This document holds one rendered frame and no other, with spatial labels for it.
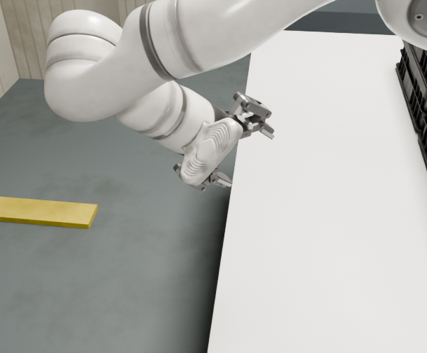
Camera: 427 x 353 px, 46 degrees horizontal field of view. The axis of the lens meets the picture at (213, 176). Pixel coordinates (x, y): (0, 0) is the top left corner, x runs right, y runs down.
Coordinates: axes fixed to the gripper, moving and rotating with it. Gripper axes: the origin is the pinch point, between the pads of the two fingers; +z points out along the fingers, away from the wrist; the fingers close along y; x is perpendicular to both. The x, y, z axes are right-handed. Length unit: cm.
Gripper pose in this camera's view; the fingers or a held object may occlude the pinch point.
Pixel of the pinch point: (247, 157)
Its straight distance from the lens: 73.1
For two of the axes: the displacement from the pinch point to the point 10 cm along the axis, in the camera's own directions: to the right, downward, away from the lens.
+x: 5.3, 6.3, -5.7
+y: -6.4, 7.3, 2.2
